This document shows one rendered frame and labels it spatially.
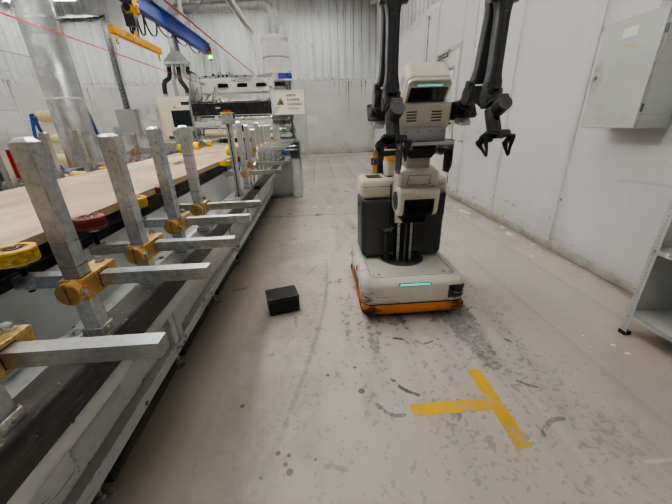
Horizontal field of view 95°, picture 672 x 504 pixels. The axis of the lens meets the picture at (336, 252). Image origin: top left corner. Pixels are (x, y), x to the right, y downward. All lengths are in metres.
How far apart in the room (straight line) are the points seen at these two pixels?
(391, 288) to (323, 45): 10.46
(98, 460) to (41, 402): 0.65
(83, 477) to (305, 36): 11.42
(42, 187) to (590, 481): 1.73
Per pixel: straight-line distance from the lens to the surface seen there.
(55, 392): 0.81
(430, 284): 1.90
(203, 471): 1.44
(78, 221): 1.15
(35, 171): 0.81
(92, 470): 1.40
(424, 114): 1.71
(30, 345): 0.71
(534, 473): 1.48
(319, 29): 11.81
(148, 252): 1.05
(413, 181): 1.74
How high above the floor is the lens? 1.14
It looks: 23 degrees down
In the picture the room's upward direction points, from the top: 2 degrees counter-clockwise
